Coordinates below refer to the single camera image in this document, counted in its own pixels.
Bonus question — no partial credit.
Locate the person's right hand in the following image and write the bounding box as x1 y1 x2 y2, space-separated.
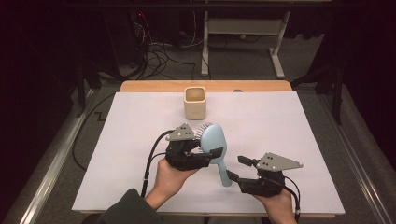
253 188 298 224

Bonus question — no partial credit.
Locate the tangle of floor cables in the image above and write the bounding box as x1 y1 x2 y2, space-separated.
134 12 200 80

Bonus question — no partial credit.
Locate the hand-held gripper cable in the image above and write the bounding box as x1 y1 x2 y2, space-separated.
140 129 176 199
283 175 303 224

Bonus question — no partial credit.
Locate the light blue hairbrush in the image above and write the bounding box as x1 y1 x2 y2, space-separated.
195 121 233 188

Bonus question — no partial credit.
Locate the black metal stand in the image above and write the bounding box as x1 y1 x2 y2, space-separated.
290 62 345 126
74 62 104 119

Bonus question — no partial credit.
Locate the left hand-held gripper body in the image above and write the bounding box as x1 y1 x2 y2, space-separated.
164 122 213 172

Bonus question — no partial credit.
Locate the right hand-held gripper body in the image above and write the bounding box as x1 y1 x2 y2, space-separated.
237 151 304 198

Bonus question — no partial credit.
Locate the white table sheet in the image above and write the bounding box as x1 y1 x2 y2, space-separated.
71 91 347 217

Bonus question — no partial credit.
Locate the right hand-held gripper cable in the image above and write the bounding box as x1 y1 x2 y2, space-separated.
283 175 303 224

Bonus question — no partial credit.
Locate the person's left hand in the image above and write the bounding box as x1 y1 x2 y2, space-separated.
153 158 200 196

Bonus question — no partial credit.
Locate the left hand-held gripper cable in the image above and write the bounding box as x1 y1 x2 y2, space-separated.
140 129 176 199

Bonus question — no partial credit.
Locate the white metal desk frame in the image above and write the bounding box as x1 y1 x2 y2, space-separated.
200 0 292 79

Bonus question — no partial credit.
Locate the black floor cable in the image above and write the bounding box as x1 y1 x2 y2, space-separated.
72 91 117 172

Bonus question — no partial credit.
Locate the dark equipment cabinet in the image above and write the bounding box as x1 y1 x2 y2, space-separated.
102 8 148 68

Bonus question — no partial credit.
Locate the beige square cup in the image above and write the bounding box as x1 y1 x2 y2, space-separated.
183 86 207 121

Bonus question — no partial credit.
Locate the aluminium floor rail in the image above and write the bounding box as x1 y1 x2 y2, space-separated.
317 92 396 224
1 88 96 224

